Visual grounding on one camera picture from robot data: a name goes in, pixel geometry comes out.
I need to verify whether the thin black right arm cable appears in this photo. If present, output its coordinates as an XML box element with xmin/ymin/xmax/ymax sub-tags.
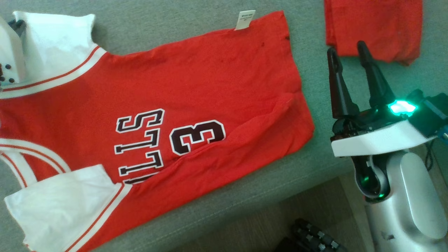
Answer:
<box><xmin>425</xmin><ymin>141</ymin><xmax>435</xmax><ymax>173</ymax></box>

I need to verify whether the red shorts white trim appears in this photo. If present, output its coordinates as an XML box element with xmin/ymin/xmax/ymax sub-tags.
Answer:
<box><xmin>324</xmin><ymin>0</ymin><xmax>423</xmax><ymax>66</ymax></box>

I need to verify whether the red white basketball jersey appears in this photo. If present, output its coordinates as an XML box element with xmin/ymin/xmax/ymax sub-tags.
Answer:
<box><xmin>0</xmin><ymin>10</ymin><xmax>315</xmax><ymax>252</ymax></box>

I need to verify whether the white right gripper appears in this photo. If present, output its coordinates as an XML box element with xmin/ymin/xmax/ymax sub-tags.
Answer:
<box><xmin>327</xmin><ymin>41</ymin><xmax>436</xmax><ymax>158</ymax></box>

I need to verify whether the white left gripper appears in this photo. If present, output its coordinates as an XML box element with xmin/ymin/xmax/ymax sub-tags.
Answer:
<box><xmin>0</xmin><ymin>17</ymin><xmax>27</xmax><ymax>92</ymax></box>

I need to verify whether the large grey sofa seat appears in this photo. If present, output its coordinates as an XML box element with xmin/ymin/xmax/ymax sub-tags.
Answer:
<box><xmin>0</xmin><ymin>0</ymin><xmax>448</xmax><ymax>252</ymax></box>

